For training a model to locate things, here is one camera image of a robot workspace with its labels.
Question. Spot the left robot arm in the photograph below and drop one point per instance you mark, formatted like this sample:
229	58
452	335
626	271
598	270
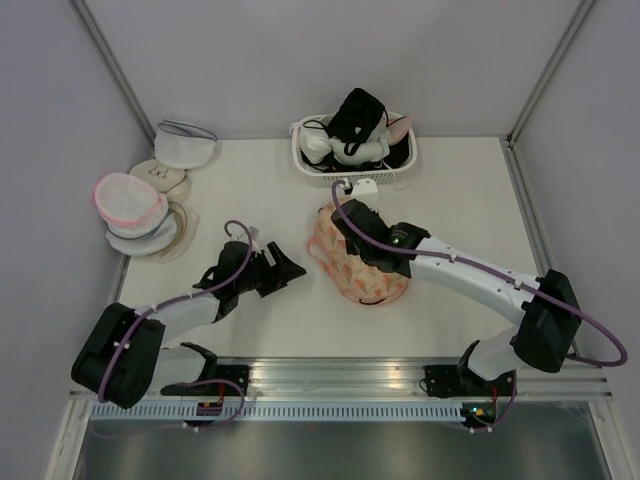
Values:
131	351

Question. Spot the pink trimmed mesh bag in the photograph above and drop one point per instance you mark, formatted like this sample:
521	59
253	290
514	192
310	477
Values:
125	200

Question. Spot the pink garment in basket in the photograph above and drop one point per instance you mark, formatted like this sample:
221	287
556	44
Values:
397	129

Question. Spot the grey trimmed mesh bag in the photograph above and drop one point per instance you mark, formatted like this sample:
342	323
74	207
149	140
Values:
149	243

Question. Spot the right aluminium frame post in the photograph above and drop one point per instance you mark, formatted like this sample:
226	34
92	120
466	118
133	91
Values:
560	52

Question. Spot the aluminium frame post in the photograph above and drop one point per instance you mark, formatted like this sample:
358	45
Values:
560	52
99	41

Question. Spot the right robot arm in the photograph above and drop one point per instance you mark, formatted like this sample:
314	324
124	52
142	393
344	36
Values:
539	309

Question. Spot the white plastic laundry basket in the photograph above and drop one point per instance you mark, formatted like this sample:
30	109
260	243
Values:
386	157

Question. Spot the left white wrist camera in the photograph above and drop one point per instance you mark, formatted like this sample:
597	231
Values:
254	233

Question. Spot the white slotted cable duct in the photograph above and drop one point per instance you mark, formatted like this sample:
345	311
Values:
284	411

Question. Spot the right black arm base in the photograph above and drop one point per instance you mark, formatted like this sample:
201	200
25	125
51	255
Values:
447	381

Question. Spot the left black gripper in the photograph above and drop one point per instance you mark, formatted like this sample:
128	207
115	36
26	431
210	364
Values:
280	274

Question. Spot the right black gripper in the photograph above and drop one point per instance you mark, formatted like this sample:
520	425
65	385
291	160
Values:
350	248

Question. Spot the aluminium front rail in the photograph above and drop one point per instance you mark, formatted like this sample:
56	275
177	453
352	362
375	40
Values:
326	378

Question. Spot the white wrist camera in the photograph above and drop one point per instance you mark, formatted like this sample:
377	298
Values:
254	233
363	190

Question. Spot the beige round laundry bag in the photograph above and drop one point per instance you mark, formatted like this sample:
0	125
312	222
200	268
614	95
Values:
174	183

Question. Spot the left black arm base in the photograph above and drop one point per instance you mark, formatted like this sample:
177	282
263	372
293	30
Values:
214	380

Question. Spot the white mesh bag blue trim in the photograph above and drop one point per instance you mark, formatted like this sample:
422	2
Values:
182	145

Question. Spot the beige flat laundry bag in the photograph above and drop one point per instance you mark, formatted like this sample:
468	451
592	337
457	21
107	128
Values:
187	221

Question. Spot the right aluminium side rail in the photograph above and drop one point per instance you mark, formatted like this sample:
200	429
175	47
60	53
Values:
541	252

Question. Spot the white garment in basket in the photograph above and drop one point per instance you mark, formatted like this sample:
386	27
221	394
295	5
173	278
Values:
316	145

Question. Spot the floral peach laundry bag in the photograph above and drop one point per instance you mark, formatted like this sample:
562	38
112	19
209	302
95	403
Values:
353	278

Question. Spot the left aluminium frame post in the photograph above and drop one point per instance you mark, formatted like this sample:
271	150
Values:
99	41

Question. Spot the black bra in basket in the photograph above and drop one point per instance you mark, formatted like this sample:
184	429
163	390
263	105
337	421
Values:
358	116

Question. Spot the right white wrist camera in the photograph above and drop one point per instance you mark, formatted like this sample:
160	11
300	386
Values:
363	190

